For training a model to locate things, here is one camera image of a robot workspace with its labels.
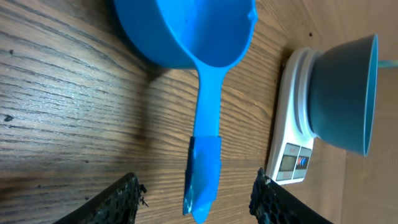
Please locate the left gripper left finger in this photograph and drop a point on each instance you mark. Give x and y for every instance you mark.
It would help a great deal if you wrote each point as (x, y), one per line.
(117, 204)

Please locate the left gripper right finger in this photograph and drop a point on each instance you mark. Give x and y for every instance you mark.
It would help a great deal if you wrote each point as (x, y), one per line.
(272, 204)

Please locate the blue plastic measuring scoop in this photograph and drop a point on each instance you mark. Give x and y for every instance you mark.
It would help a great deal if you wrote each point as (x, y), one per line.
(211, 37)

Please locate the white digital kitchen scale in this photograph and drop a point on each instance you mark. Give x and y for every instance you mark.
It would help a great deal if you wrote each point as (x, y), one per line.
(293, 137)

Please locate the teal blue bowl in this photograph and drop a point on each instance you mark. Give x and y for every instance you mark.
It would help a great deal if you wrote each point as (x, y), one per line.
(342, 94)

